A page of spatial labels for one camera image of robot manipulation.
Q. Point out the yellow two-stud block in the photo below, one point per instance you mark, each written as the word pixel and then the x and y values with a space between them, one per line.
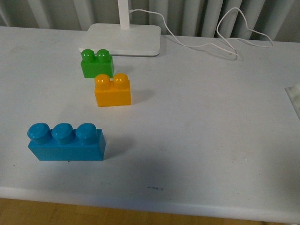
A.
pixel 115 92

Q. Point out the white desk lamp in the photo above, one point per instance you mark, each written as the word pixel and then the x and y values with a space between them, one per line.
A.
pixel 124 38

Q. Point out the white studded base plate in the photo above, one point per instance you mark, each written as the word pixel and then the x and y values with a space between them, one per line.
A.
pixel 294 94

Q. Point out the blue three-stud block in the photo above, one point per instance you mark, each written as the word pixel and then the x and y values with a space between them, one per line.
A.
pixel 64 143

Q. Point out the green two-stud block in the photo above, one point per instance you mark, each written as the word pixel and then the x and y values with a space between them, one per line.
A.
pixel 95 64

